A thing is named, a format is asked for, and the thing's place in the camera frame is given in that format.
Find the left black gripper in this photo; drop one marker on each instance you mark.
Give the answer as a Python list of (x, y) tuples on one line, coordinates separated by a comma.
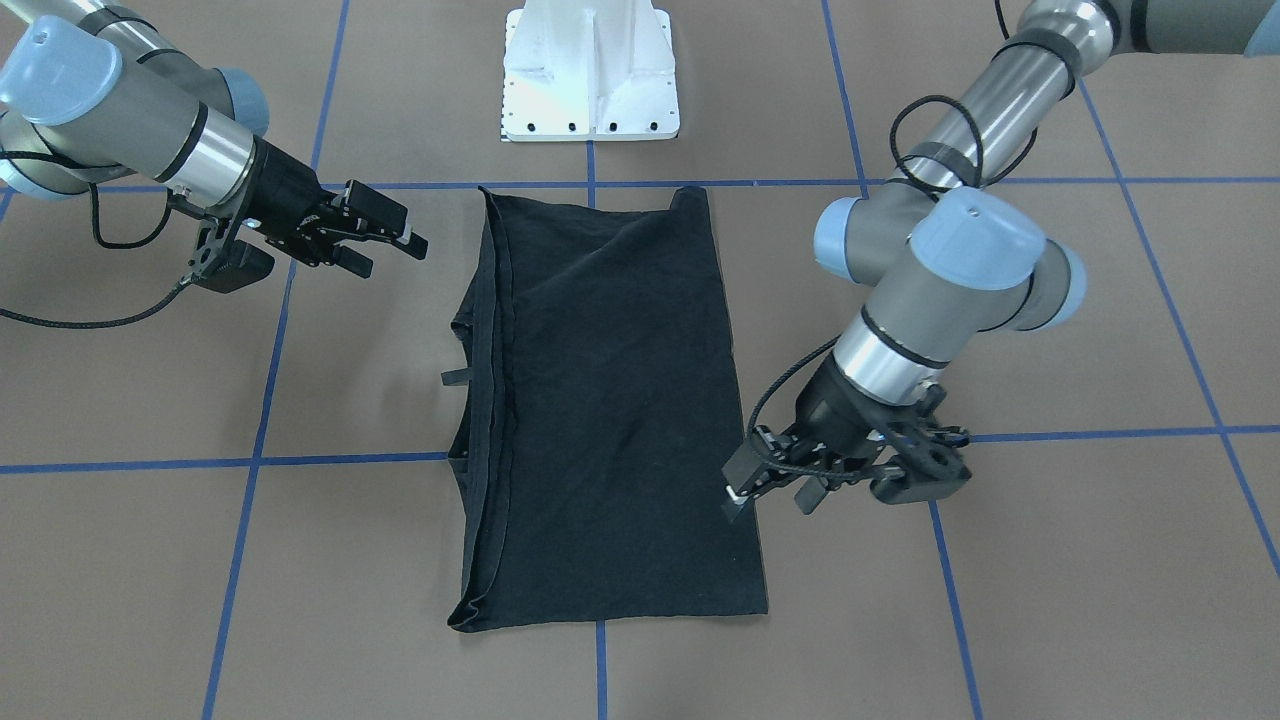
[(832, 405)]

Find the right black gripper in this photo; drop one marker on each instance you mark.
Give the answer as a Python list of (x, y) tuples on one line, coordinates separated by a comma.
[(279, 188)]

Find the black graphic t-shirt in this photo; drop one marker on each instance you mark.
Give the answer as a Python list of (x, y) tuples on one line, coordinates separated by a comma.
[(602, 402)]

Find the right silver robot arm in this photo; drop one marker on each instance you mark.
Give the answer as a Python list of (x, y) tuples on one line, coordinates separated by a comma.
[(92, 93)]

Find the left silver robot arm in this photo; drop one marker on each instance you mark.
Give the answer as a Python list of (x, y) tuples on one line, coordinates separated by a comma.
[(944, 259)]

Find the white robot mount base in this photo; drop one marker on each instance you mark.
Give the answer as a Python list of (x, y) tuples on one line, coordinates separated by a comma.
[(589, 71)]

